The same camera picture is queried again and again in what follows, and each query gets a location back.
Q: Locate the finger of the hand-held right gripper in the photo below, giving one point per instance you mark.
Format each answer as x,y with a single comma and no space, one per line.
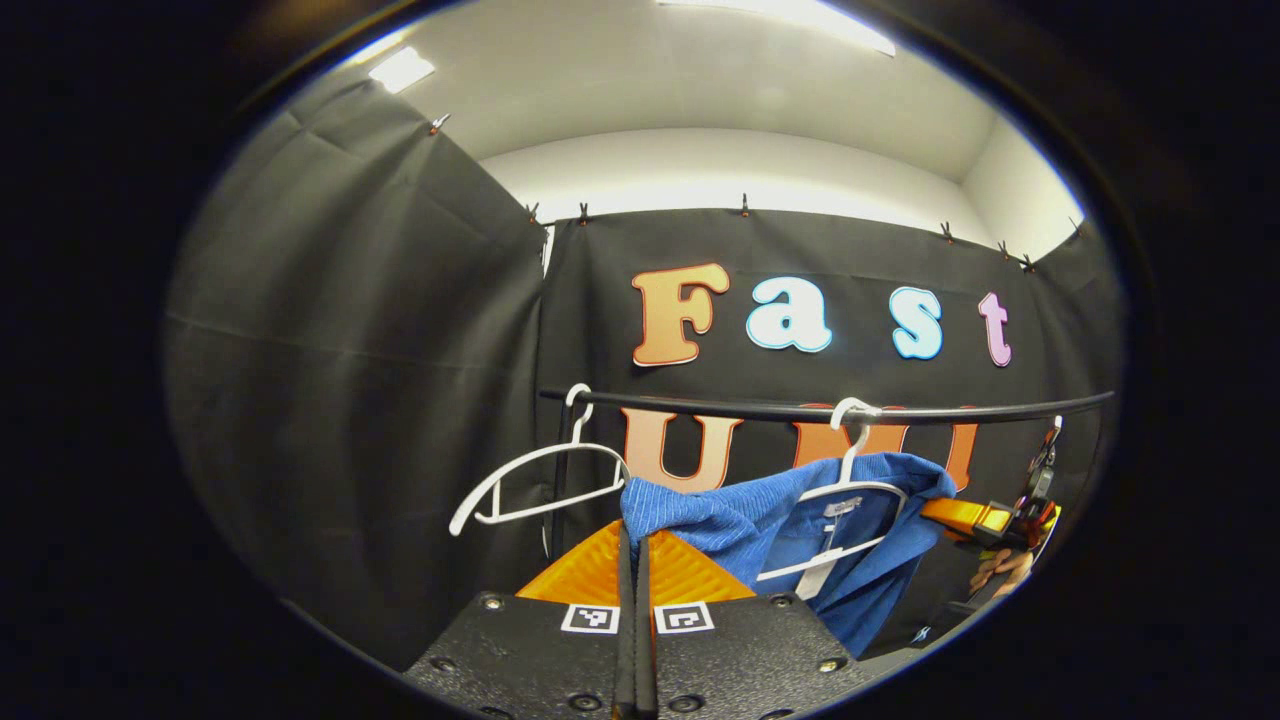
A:
965,518

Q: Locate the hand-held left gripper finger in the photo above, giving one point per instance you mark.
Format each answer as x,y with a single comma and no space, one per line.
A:
646,670
627,660

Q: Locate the black clothes rack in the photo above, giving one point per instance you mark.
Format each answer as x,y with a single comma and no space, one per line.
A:
750,409

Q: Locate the square ceiling light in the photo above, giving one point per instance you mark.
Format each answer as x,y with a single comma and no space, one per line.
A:
402,70

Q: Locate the white plastic hanger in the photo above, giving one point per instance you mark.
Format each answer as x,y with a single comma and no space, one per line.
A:
550,505
848,470

